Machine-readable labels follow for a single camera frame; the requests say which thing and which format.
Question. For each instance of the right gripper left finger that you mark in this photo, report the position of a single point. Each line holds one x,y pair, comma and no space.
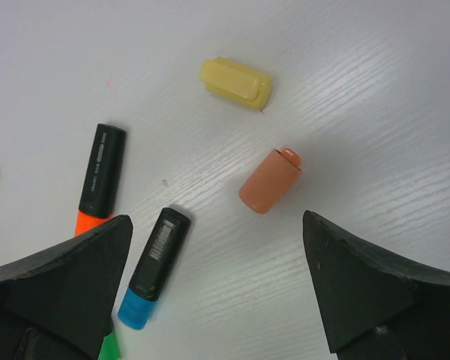
57,303

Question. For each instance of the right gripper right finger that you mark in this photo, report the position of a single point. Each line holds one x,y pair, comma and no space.
375,304

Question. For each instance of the peach highlighter cap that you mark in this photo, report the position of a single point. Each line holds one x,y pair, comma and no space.
271,180

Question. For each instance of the yellow highlighter cap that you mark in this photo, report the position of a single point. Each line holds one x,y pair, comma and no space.
236,82

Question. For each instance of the green black highlighter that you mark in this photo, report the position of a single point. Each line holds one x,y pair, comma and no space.
110,347

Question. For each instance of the orange black highlighter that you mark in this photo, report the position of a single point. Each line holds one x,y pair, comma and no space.
102,177

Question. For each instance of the blue black highlighter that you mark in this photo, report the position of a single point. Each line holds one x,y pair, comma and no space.
154,268

